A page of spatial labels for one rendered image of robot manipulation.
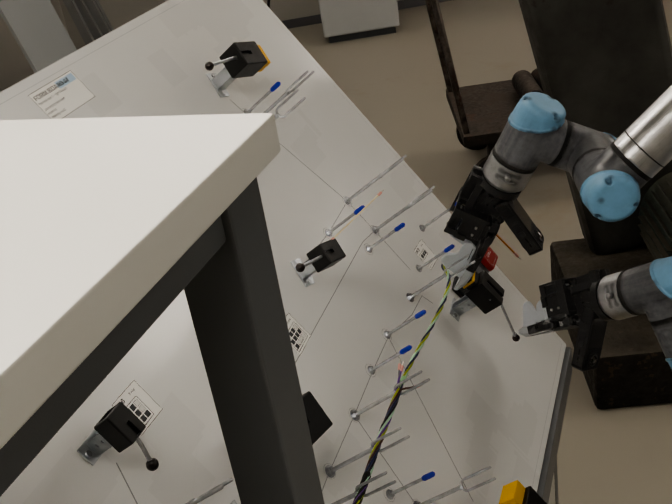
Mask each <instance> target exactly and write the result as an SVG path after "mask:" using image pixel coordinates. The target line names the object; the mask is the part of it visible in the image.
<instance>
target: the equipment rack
mask: <svg viewBox="0 0 672 504"><path fill-rule="evenodd" d="M280 150H281V148H280V143H279V138H278V132H277V127H276V122H275V117H274V114H273V113H253V114H216V115H179V116H142V117H104V118H67V119H30V120H0V497H1V496H2V494H3V493H4V492H5V491H6V490H7V489H8V488H9V486H10V485H11V484H12V483H13V482H14V481H15V480H16V479H17V477H18V476H19V475H20V474H21V473H22V472H23V471H24V469H25V468H26V467H27V466H28V465H29V464H30V463H31V462H32V460H33V459H34V458H35V457H36V456H37V455H38V454H39V453H40V451H41V450H42V449H43V448H44V447H45V446H46V445H47V443H48V442H49V441H50V440H51V439H52V438H53V437H54V436H55V434H56V433H57V432H58V431H59V430H60V429H61V428H62V426H63V425H64V424H65V423H66V422H67V421H68V420H69V419H70V417H71V416H72V415H73V414H74V413H75V412H76V411H77V409H78V408H79V407H80V406H81V405H82V404H83V403H84V402H85V400H86V399H87V398H88V397H89V396H90V395H91V394H92V392H93V391H94V390H95V389H96V388H97V387H98V386H99V385H100V383H101V382H102V381H103V380H104V379H105V378H106V377H107V375H108V374H109V373H110V372H111V371H112V370H113V369H114V368H115V366H116V365H117V364H118V363H119V362H120V361H121V360H122V358H123V357H124V356H125V355H126V354H127V353H128V352H129V351H130V349H131V348H132V347H133V346H134V345H135V344H136V343H137V341H138V340H139V339H140V338H141V337H142V336H143V335H144V334H145V332H146V331H147V330H148V329H149V328H150V327H151V326H152V324H153V323H154V322H155V321H156V320H157V319H158V318H159V317H160V315H161V314H162V313H163V312H164V311H165V310H166V309H167V307H168V306H169V305H170V304H171V303H172V302H173V301H174V300H175V298H176V297H177V296H178V295H179V294H180V293H181V292H182V290H183V289H184V291H185V295H186V299H187V302H188V306H189V310H190V314H191V317H192V321H193V325H194V329H195V332H196V336H197V340H198V344H199V347H200V351H201V355H202V359H203V362H204V366H205V370H206V374H207V377H208V381H209V385H210V389H211V392H212V396H213V400H214V404H215V407H216V411H217V415H218V419H219V422H220V426H221V430H222V434H223V437H224V441H225V445H226V449H227V452H228V456H229V460H230V464H231V467H232V471H233V475H234V479H235V482H236V486H237V490H238V494H239V497H240V501H241V504H325V503H324V499H323V494H322V489H321V484H320V479H319V475H318V470H317V465H316V460H315V455H314V451H313V446H312V441H311V436H310V431H309V426H308V422H307V417H306V412H305V407H304V402H303V398H302V393H301V388H300V383H299V378H298V374H297V369H296V364H295V359H294V354H293V349H292V345H291V340H290V335H289V330H288V325H287V321H286V316H285V311H284V306H283V301H282V297H281V292H280V287H279V282H278V277H277V272H276V268H275V263H274V258H273V253H272V248H271V244H270V239H269V234H268V229H267V224H266V220H265V215H264V210H263V205H262V200H261V195H260V191H259V186H258V181H257V176H258V175H259V174H260V173H261V172H262V170H263V169H264V168H265V167H266V166H267V165H268V164H269V163H270V162H271V161H272V160H273V159H274V158H275V157H276V156H277V154H278V153H279V152H280Z"/></svg>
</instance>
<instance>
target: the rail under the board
mask: <svg viewBox="0 0 672 504"><path fill-rule="evenodd" d="M571 363H572V349H571V347H566V348H565V354H564V359H563V364H562V369H561V374H560V379H559V384H558V389H557V394H556V399H555V404H554V409H553V414H552V419H551V424H550V429H549V434H548V439H547V444H546V449H545V454H544V459H543V464H542V469H541V474H540V479H539V484H538V489H537V493H538V494H539V495H540V497H541V498H542V499H543V500H544V501H545V502H546V503H547V504H548V502H549V496H550V491H551V485H552V480H553V474H554V469H555V463H556V458H557V452H558V447H559V441H560V436H561V430H562V425H563V419H564V414H565V408H566V403H567V397H568V392H569V386H570V381H571V375H572V366H571Z"/></svg>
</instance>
